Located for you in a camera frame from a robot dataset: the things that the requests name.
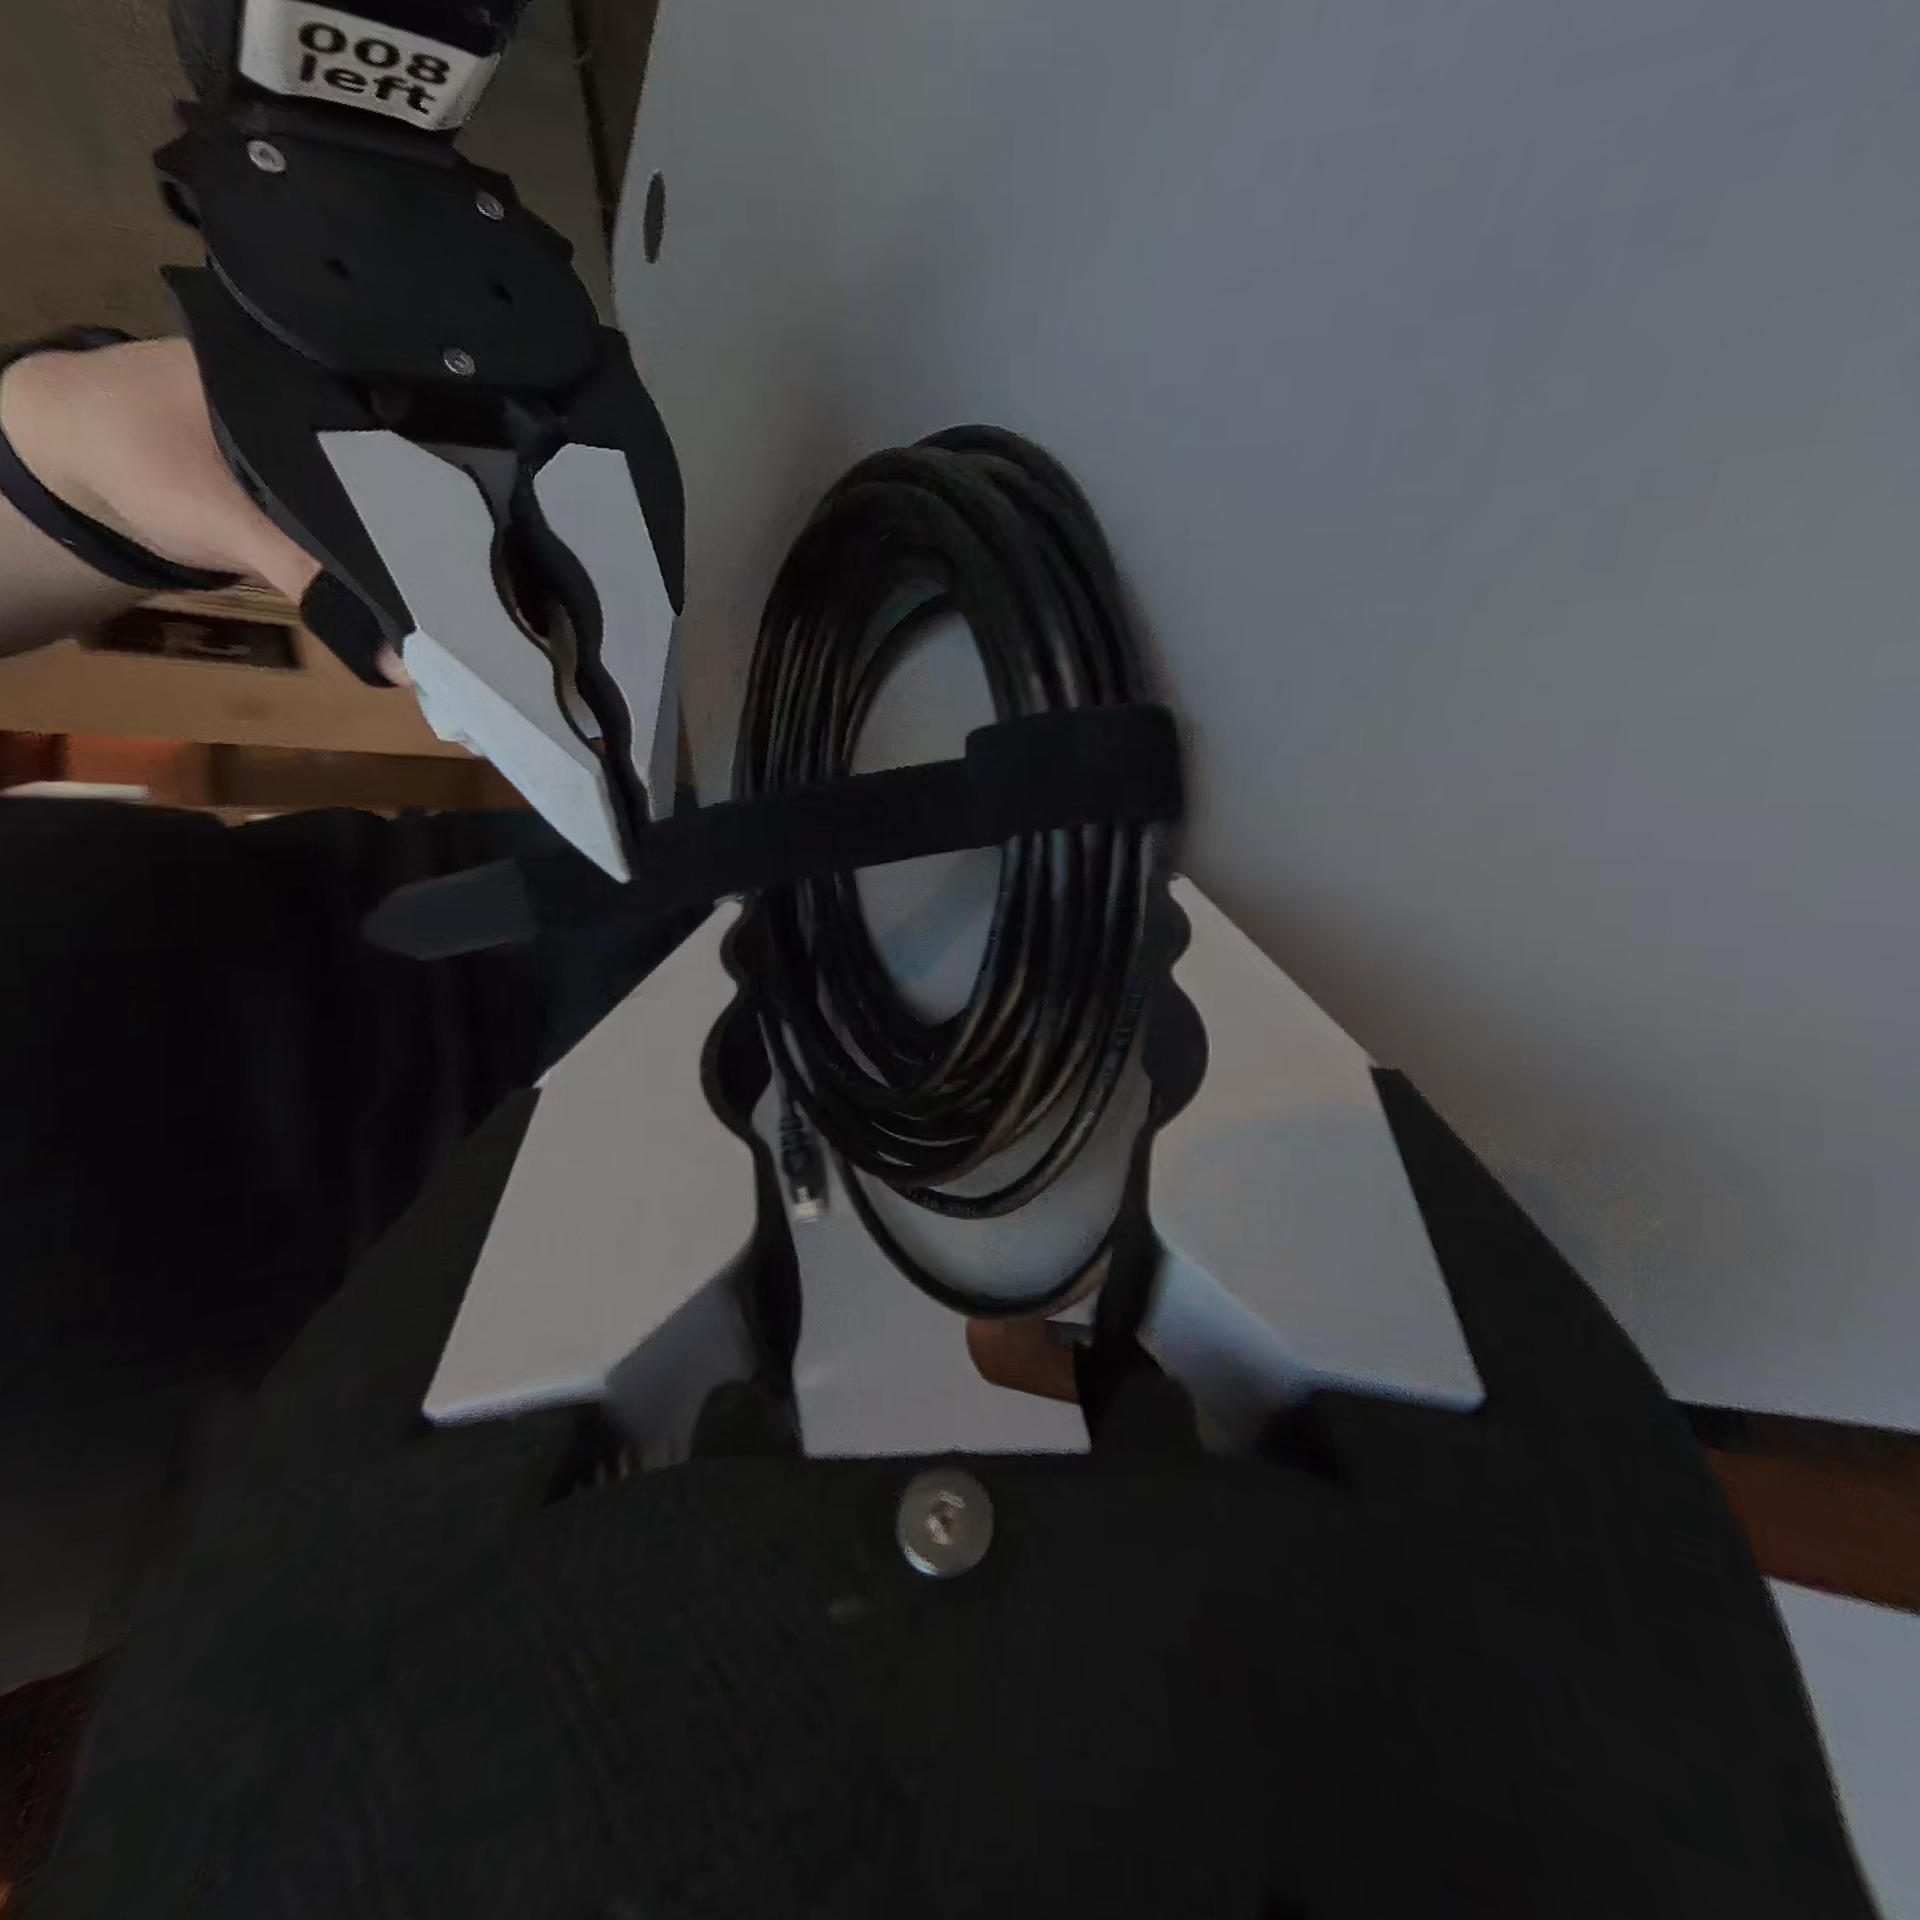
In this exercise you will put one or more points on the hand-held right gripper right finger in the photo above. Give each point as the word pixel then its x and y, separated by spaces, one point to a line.
pixel 1291 1205

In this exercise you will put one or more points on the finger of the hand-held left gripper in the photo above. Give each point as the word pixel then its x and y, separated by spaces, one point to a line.
pixel 448 600
pixel 617 555

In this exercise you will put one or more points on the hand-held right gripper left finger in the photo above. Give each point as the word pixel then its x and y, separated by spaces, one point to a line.
pixel 601 1205

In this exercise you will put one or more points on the person's left forearm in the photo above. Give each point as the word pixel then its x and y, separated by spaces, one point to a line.
pixel 43 600

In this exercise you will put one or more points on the round black desk cap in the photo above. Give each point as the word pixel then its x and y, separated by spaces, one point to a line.
pixel 652 217

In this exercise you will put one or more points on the grey desk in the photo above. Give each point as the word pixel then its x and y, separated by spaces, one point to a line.
pixel 1499 524

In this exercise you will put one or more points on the person's left hand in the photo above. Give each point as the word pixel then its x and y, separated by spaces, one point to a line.
pixel 139 447

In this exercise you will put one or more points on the black wristband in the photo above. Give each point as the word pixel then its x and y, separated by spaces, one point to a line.
pixel 90 555

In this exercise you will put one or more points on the person's dark clothing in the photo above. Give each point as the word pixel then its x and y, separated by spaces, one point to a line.
pixel 175 1128

